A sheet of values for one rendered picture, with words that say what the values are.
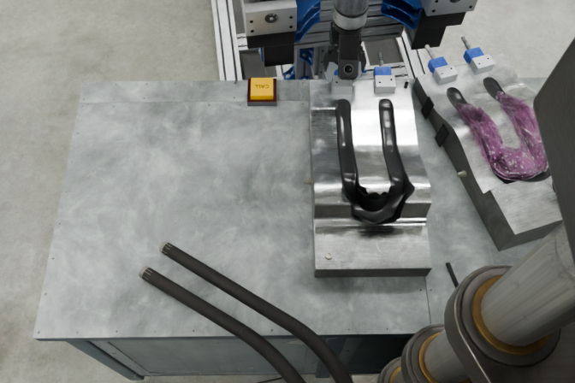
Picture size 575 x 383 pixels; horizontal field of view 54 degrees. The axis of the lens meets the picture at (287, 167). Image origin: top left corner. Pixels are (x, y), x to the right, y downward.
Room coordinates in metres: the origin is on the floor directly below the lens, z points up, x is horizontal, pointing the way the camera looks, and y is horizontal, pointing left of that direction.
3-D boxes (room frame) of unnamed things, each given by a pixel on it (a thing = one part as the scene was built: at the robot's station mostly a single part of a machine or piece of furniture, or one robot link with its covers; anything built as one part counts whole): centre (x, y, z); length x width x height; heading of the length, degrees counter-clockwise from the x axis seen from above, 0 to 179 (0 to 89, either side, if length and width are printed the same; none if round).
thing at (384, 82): (0.92, -0.25, 0.89); 0.13 x 0.05 x 0.05; 1
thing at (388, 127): (0.67, -0.20, 0.92); 0.35 x 0.16 x 0.09; 1
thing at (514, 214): (0.74, -0.55, 0.86); 0.50 x 0.26 x 0.11; 18
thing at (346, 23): (0.90, -0.14, 1.13); 0.08 x 0.08 x 0.05
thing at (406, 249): (0.65, -0.19, 0.87); 0.50 x 0.26 x 0.14; 1
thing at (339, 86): (0.92, -0.14, 0.89); 0.13 x 0.05 x 0.05; 1
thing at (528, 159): (0.74, -0.54, 0.90); 0.26 x 0.18 x 0.08; 18
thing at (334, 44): (0.91, -0.14, 1.05); 0.09 x 0.08 x 0.12; 1
